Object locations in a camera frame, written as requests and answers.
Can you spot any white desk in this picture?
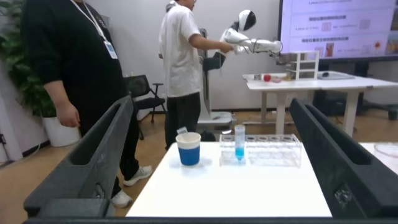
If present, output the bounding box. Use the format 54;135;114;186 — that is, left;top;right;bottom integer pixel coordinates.
242;72;315;135
307;70;398;138

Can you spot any black display stand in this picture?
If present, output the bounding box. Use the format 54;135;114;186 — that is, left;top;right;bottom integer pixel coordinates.
312;62;398;121

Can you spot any grey flat tray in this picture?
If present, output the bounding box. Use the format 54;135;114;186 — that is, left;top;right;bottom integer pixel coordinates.
317;71;356;80

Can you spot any blue pigment test tube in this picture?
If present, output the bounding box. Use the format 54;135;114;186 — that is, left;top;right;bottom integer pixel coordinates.
234;124;246;162

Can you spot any white plant pot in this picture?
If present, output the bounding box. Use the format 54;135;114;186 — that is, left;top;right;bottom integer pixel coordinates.
42;116;81;147

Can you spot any clear glass beaker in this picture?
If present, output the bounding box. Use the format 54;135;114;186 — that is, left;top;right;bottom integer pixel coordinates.
374;142;398;159

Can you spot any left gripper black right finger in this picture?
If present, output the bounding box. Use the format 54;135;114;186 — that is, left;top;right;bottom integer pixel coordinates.
289;98;398;218

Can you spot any white mobile robot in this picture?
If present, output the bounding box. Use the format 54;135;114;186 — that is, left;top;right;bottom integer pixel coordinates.
195;9;284;131

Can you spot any person in black clothes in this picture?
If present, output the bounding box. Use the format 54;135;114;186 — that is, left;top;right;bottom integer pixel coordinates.
21;0;154;208

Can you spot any large wall display screen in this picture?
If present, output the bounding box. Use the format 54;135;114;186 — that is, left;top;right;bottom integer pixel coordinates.
277;0;398;63

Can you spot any person in white shirt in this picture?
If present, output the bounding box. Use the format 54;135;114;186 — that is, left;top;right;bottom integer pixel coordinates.
158;0;234;151

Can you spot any green leafy plant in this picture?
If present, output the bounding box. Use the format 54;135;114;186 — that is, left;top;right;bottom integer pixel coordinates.
0;0;57;118

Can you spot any black office chair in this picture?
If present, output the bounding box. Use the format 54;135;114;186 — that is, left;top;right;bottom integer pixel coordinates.
124;74;167;141

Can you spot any clear plastic test tube rack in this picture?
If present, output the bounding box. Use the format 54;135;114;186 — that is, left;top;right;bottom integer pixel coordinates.
218;133;303;168

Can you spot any blue white paper cup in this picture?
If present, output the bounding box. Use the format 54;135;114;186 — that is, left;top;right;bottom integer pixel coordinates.
175;131;202;167

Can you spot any white drawer organizer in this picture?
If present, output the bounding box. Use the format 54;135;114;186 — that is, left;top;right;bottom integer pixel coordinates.
285;50;320;81

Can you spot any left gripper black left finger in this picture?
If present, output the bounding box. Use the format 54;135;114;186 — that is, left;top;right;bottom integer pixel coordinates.
23;95;134;218

